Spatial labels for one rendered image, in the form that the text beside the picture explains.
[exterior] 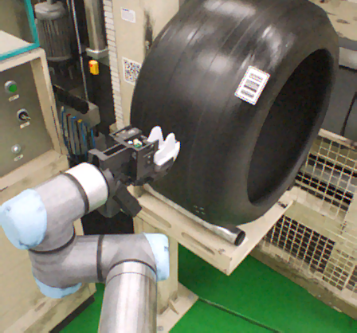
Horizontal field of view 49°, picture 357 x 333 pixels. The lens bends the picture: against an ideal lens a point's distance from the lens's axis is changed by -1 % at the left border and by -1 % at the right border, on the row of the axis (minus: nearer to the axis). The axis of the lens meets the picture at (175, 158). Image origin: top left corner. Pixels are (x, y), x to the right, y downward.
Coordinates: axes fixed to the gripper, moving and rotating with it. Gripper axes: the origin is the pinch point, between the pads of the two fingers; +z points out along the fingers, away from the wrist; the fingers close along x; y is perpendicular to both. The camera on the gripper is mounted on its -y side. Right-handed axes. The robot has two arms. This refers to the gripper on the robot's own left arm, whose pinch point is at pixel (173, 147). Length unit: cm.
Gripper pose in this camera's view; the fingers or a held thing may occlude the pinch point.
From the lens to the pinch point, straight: 79.2
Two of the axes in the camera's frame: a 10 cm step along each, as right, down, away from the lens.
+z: 6.5, -3.9, 6.6
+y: 0.8, -8.2, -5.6
